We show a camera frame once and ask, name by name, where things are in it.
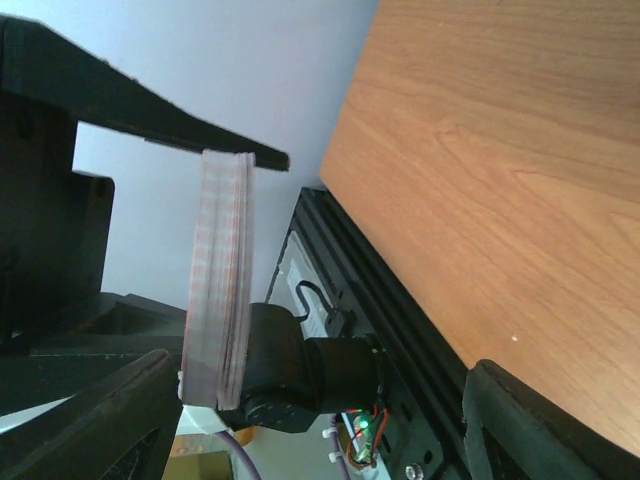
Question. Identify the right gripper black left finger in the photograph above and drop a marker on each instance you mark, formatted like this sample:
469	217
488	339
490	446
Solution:
121	427

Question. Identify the gold card box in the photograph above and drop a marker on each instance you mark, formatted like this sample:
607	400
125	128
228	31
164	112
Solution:
202	456

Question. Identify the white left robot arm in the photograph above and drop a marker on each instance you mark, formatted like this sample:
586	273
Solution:
246	364

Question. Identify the pink-backed card deck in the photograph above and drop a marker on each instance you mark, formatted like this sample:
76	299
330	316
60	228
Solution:
219	312

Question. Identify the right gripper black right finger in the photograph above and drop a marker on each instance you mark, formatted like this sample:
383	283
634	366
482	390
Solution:
513	432

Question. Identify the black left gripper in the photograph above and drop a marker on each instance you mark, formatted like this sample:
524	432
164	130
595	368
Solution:
59	330

